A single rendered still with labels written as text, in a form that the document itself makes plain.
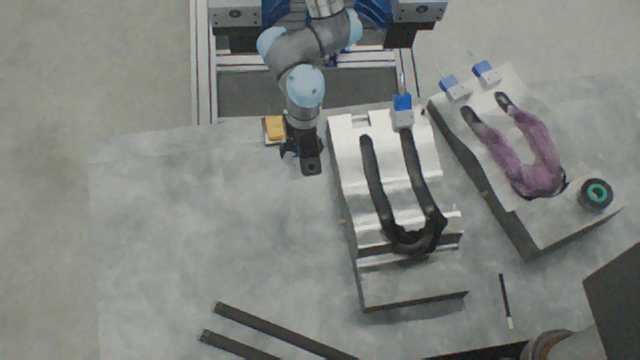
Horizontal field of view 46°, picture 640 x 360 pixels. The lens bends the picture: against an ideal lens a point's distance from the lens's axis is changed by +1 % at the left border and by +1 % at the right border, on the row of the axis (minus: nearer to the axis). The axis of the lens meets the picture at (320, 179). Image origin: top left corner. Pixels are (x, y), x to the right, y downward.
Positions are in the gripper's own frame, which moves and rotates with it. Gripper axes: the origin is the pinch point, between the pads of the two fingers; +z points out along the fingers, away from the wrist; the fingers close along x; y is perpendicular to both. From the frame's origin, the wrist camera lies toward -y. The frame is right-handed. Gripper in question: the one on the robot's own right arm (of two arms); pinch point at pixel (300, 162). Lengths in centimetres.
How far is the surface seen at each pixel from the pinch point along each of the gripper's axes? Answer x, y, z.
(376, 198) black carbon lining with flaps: -17.7, -10.0, 5.5
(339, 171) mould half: -10.2, -1.0, 6.7
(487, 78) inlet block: -55, 20, 7
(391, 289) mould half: -17.1, -32.3, 9.0
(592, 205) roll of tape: -68, -22, 0
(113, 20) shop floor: 52, 116, 95
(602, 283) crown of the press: -17, -58, -90
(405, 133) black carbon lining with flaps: -29.2, 6.9, 6.4
